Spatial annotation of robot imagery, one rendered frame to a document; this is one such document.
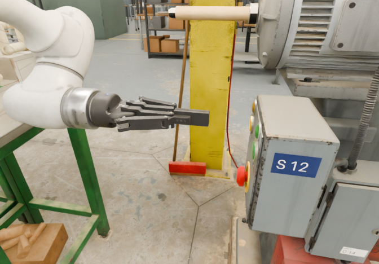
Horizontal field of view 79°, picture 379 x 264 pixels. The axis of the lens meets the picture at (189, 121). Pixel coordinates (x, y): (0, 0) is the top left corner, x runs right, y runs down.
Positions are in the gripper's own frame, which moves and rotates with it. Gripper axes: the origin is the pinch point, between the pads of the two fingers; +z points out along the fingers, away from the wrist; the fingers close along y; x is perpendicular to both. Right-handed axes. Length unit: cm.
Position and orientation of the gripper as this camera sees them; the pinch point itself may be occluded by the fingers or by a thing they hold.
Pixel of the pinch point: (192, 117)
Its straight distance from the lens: 46.5
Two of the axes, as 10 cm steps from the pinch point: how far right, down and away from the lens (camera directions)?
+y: -1.8, 4.7, -8.6
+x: 0.0, -8.8, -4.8
